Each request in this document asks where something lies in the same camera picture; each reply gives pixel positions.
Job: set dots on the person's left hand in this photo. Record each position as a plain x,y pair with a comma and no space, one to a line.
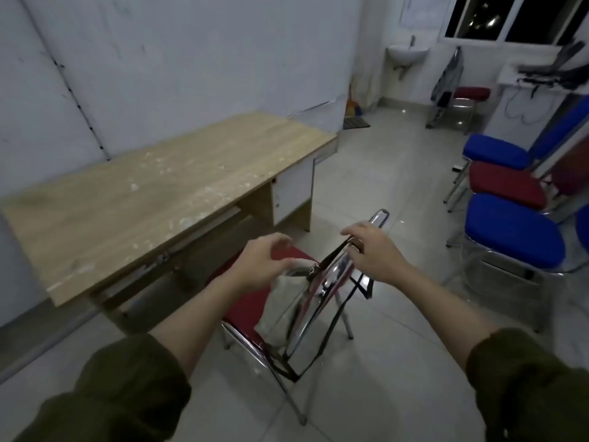
255,266

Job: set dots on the person's right hand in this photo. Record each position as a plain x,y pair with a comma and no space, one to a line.
379,255

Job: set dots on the person's left thumb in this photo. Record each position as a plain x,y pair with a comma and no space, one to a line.
285,263

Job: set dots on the person's right thumb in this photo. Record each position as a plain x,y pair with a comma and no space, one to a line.
357,251

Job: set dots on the person's right forearm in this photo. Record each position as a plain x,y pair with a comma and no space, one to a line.
441,312

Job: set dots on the person's left forearm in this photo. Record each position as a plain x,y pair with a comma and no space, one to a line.
193,317

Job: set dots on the dark doormat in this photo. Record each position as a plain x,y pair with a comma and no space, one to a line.
356,122

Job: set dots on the light wooden desk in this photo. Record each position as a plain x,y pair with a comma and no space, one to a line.
161,193

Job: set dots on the colourful broom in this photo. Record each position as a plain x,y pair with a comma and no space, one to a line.
353,105

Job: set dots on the blue padded chair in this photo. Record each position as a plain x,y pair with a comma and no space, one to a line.
510,230
494,151

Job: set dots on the red padded chair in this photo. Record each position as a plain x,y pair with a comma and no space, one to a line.
471,93
506,184

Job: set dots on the olive green left sleeve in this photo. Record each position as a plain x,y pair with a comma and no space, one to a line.
124,395

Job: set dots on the olive green sleeve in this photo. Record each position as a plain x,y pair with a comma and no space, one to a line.
124,395
533,386

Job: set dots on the white cabinet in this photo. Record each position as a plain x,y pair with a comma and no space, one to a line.
520,115

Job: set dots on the olive green right sleeve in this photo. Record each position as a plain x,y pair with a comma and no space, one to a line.
533,386

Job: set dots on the black equipment pile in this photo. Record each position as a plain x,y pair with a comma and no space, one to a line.
557,71

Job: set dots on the red chair with chrome frame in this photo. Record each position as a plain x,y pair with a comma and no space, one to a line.
246,312

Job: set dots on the white wall sink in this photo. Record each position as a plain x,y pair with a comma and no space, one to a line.
407,52

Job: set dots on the window with white frame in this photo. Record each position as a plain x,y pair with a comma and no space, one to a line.
520,18

